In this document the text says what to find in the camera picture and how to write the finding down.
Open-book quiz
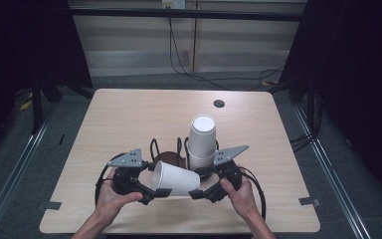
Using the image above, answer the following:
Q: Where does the single white paper cup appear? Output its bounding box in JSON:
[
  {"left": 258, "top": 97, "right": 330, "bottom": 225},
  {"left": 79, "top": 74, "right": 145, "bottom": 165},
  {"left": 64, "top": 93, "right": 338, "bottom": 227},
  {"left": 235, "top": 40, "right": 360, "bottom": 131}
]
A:
[{"left": 150, "top": 160, "right": 202, "bottom": 197}]

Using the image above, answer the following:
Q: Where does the grey tape piece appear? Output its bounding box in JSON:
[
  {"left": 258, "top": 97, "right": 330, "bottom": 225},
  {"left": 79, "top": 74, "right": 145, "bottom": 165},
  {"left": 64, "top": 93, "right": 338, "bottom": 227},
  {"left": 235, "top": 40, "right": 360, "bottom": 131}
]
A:
[
  {"left": 297, "top": 196, "right": 321, "bottom": 207},
  {"left": 36, "top": 200, "right": 63, "bottom": 211}
]

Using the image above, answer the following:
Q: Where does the hand-held gripper black cable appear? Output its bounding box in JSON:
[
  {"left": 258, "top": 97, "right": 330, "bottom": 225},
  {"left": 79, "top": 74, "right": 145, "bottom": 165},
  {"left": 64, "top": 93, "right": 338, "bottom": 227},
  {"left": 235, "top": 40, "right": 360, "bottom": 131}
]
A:
[
  {"left": 94, "top": 152, "right": 127, "bottom": 207},
  {"left": 240, "top": 166, "right": 267, "bottom": 220}
]

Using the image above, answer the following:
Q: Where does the black horizontal bar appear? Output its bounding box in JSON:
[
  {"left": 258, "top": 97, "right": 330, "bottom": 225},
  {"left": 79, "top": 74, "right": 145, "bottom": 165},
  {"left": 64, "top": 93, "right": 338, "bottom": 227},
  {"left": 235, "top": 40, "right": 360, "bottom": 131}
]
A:
[{"left": 68, "top": 8, "right": 307, "bottom": 23}]

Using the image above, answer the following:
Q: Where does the stack of white paper cups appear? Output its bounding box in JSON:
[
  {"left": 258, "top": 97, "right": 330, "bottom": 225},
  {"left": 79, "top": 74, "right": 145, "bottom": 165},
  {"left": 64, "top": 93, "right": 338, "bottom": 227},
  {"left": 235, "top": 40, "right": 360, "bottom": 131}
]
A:
[{"left": 187, "top": 114, "right": 218, "bottom": 171}]

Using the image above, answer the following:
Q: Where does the black curtain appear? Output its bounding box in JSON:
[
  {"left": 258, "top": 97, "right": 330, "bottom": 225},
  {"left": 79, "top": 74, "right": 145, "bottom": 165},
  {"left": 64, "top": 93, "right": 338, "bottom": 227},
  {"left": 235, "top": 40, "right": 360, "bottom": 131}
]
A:
[
  {"left": 278, "top": 0, "right": 382, "bottom": 200},
  {"left": 0, "top": 0, "right": 94, "bottom": 160}
]

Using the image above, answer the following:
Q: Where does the bundle of black floor cables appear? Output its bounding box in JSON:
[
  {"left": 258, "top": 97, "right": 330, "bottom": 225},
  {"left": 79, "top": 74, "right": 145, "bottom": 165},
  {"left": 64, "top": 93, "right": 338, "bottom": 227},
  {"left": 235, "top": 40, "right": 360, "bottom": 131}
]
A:
[{"left": 289, "top": 89, "right": 322, "bottom": 153}]

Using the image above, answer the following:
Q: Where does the metal floor rail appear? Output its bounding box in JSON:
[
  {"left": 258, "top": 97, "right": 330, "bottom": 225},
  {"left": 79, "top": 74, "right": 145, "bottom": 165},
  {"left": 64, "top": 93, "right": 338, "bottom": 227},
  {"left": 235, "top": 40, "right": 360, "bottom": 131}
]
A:
[
  {"left": 0, "top": 132, "right": 49, "bottom": 239},
  {"left": 292, "top": 106, "right": 372, "bottom": 239}
]

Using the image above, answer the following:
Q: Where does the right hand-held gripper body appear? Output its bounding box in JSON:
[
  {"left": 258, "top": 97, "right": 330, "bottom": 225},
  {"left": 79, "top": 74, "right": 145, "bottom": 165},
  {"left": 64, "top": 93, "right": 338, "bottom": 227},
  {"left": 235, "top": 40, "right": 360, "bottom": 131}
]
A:
[{"left": 205, "top": 144, "right": 250, "bottom": 204}]

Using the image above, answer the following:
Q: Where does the person's left hand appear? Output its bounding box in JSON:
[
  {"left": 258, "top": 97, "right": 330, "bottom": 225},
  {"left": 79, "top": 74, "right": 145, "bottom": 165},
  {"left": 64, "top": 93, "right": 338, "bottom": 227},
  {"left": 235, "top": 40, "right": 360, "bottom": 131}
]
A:
[{"left": 94, "top": 167, "right": 144, "bottom": 227}]

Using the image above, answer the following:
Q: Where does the right hand-held gripper black cable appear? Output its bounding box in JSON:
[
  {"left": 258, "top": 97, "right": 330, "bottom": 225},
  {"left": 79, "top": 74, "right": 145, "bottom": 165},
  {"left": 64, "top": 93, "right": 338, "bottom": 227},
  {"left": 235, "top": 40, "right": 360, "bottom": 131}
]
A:
[{"left": 240, "top": 166, "right": 267, "bottom": 220}]

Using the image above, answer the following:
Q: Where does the brown cup holder with black rods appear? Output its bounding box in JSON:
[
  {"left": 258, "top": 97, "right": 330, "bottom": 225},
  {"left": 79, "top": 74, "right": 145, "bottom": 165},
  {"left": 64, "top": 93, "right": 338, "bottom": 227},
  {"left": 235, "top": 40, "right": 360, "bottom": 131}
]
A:
[{"left": 149, "top": 136, "right": 221, "bottom": 182}]

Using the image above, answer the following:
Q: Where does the black metal stand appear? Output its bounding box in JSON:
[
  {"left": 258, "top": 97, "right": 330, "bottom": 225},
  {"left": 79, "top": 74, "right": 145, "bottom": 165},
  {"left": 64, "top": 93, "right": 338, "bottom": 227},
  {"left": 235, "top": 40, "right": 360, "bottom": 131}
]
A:
[{"left": 31, "top": 76, "right": 44, "bottom": 135}]

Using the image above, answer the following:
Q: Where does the left hand-held gripper black cable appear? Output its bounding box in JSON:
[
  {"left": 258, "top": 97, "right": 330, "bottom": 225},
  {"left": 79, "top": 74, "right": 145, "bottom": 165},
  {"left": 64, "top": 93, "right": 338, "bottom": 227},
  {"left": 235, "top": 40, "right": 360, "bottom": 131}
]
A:
[{"left": 94, "top": 152, "right": 127, "bottom": 207}]

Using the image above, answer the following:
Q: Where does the person's right hand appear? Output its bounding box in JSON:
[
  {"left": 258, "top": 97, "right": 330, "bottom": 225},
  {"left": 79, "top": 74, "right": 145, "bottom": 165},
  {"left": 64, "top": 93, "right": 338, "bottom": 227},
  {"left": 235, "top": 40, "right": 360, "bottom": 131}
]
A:
[{"left": 219, "top": 167, "right": 263, "bottom": 222}]

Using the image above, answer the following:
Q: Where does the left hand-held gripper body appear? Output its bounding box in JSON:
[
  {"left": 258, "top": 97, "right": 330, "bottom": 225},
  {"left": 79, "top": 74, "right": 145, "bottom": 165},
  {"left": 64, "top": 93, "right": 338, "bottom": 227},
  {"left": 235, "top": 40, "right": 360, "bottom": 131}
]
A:
[{"left": 107, "top": 147, "right": 157, "bottom": 205}]

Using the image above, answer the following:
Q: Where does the black cable from wall outlet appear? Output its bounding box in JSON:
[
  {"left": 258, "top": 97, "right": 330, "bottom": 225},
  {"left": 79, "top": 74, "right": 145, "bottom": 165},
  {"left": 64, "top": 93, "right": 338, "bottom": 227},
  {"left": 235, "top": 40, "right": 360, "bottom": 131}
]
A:
[{"left": 167, "top": 8, "right": 287, "bottom": 93}]

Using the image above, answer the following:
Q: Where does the white wall outlet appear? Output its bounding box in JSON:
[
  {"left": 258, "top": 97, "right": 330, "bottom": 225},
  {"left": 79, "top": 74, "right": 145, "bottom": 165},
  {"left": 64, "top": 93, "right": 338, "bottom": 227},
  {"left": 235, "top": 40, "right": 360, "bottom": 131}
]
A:
[{"left": 161, "top": 0, "right": 187, "bottom": 10}]

